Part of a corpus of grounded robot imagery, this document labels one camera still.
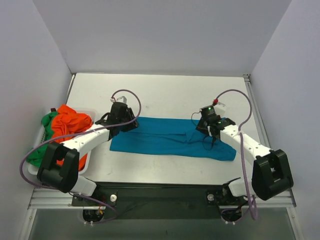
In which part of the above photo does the teal blue t shirt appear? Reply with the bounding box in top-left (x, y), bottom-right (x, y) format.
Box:
top-left (109, 117), bottom-right (236, 162)

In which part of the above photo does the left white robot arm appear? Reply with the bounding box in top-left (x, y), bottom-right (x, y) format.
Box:
top-left (37, 101), bottom-right (139, 206)

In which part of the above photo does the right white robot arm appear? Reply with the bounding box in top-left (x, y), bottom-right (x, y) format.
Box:
top-left (196, 103), bottom-right (294, 204)

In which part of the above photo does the orange t shirt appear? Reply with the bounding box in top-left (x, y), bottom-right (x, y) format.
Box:
top-left (49, 104), bottom-right (94, 172)

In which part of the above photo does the green t shirt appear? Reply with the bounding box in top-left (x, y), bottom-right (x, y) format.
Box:
top-left (26, 111), bottom-right (58, 168)

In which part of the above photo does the right side aluminium rail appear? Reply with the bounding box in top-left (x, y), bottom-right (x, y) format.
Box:
top-left (243, 74), bottom-right (271, 148)

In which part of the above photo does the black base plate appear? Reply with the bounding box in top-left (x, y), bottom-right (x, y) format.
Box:
top-left (71, 181), bottom-right (241, 220)

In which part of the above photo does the aluminium frame rail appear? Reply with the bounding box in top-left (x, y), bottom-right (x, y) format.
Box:
top-left (27, 188), bottom-right (83, 210)

